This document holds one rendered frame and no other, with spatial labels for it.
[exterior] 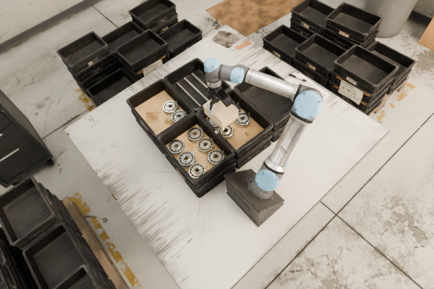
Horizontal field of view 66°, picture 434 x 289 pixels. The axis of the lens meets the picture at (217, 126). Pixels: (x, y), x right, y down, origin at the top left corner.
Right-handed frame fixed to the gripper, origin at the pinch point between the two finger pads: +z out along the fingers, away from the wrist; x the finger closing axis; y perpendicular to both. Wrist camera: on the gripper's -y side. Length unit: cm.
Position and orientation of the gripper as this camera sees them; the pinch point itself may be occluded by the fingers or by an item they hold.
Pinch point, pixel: (220, 109)
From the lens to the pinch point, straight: 187.9
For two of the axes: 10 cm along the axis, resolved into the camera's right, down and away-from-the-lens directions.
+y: -6.5, -5.8, 4.9
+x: -7.5, 5.8, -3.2
